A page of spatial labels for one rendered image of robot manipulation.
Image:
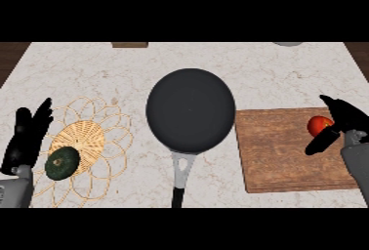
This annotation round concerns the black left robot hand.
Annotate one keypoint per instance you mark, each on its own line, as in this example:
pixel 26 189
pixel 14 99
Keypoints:
pixel 23 136

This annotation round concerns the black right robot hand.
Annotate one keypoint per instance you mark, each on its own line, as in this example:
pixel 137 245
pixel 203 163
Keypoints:
pixel 342 117

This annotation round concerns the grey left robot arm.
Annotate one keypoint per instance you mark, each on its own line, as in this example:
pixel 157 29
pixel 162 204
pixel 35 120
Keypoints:
pixel 16 188

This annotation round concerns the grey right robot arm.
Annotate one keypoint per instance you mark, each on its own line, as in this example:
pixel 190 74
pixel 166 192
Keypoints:
pixel 357 159

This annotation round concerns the red tomato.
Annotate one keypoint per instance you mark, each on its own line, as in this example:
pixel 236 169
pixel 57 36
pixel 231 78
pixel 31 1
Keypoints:
pixel 317 124

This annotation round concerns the brown wooden cutting board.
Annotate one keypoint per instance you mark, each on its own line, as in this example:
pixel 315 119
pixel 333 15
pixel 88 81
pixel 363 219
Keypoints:
pixel 283 153

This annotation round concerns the dark grey frying pan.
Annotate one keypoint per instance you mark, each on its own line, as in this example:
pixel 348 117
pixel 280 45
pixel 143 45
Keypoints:
pixel 190 114

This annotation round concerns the dark green round squash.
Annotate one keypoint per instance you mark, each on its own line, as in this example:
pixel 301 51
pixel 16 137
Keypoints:
pixel 62 163

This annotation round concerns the woven wicker flower placemat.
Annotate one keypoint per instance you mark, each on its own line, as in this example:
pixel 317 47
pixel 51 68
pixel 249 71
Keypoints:
pixel 88 143

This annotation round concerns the pale grey round object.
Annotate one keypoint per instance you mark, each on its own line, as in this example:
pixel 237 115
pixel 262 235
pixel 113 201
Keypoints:
pixel 287 43

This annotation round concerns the brown wooden block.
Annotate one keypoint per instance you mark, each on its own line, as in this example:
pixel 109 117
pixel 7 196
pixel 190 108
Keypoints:
pixel 129 44

